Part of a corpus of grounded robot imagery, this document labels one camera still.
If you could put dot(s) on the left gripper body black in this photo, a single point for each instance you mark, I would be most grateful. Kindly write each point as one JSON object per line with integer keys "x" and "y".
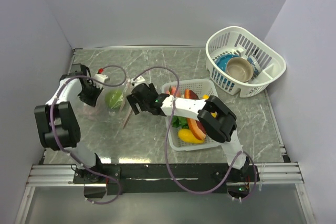
{"x": 89, "y": 94}

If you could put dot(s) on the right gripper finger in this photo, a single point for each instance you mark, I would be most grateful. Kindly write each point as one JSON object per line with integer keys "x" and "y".
{"x": 152, "y": 89}
{"x": 134, "y": 102}

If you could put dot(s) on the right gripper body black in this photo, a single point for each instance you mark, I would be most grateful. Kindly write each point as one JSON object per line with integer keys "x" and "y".
{"x": 142, "y": 105}

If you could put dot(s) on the fake red tomato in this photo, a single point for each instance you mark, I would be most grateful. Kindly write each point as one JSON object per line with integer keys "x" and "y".
{"x": 173, "y": 90}

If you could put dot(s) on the fake green apple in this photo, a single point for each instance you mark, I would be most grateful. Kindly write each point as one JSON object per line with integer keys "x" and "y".
{"x": 113, "y": 98}

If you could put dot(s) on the clear zip bag pink slider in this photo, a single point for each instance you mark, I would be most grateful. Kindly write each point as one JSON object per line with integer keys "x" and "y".
{"x": 101, "y": 113}

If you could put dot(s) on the fake green lettuce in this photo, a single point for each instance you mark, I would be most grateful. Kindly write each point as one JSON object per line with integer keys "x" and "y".
{"x": 179, "y": 122}

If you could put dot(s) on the fake yellow mango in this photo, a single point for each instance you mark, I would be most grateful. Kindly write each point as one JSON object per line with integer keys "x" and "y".
{"x": 187, "y": 136}

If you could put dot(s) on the fake yellow banana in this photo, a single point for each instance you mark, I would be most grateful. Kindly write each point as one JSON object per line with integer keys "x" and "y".
{"x": 210, "y": 107}

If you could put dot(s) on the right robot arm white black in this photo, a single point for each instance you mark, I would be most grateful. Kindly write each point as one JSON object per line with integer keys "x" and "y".
{"x": 233, "y": 152}

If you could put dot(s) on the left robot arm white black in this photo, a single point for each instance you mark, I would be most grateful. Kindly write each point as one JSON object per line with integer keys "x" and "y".
{"x": 66, "y": 124}

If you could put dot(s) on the white perforated shallow tray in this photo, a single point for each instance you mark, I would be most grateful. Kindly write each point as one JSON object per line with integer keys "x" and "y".
{"x": 218, "y": 131}

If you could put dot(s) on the blue plate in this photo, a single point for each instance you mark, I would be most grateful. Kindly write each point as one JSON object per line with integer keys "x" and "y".
{"x": 223, "y": 60}

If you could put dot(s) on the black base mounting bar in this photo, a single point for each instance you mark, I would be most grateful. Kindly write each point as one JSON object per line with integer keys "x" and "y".
{"x": 155, "y": 178}

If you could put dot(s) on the beige bowl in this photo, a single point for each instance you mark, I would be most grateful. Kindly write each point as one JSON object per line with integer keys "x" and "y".
{"x": 239, "y": 69}

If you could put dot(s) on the white slatted dish basket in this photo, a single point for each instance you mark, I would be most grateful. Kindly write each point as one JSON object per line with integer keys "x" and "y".
{"x": 239, "y": 41}

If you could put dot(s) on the white blue patterned dish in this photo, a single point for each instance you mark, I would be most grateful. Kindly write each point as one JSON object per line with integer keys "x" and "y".
{"x": 257, "y": 69}

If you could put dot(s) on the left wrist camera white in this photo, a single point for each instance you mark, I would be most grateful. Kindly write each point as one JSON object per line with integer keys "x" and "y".
{"x": 100, "y": 79}

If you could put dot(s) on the aluminium frame rail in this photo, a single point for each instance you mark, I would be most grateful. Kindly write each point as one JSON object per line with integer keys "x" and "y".
{"x": 62, "y": 175}

